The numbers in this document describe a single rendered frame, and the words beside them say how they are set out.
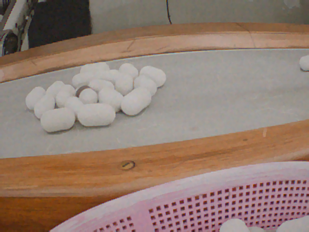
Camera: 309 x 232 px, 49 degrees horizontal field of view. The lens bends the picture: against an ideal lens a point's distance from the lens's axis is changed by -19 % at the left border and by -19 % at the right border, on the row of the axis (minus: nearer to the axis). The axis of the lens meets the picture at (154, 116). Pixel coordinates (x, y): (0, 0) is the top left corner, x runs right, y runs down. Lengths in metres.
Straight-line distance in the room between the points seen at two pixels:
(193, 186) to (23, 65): 0.43
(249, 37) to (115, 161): 0.40
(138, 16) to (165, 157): 2.25
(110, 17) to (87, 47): 1.88
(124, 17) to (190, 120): 2.13
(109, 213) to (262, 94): 0.25
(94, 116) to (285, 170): 0.20
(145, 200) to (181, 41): 0.39
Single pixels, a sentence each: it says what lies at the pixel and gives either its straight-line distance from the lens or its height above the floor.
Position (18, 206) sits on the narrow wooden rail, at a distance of 0.26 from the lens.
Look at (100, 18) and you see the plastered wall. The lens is 2.46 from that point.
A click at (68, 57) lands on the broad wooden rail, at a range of 0.59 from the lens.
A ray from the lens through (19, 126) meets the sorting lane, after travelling 0.42.
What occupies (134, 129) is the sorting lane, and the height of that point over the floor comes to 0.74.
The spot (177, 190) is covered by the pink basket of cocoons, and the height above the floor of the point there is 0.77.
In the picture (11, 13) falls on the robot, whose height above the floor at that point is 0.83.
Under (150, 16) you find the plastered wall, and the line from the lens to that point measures 2.50.
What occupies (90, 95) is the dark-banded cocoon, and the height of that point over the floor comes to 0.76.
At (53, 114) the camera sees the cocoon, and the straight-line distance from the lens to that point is 0.37.
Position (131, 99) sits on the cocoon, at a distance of 0.37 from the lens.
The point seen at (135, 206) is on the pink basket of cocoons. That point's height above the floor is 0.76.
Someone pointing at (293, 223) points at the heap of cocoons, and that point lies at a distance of 0.23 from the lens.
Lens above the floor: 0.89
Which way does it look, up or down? 24 degrees down
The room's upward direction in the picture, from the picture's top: 6 degrees counter-clockwise
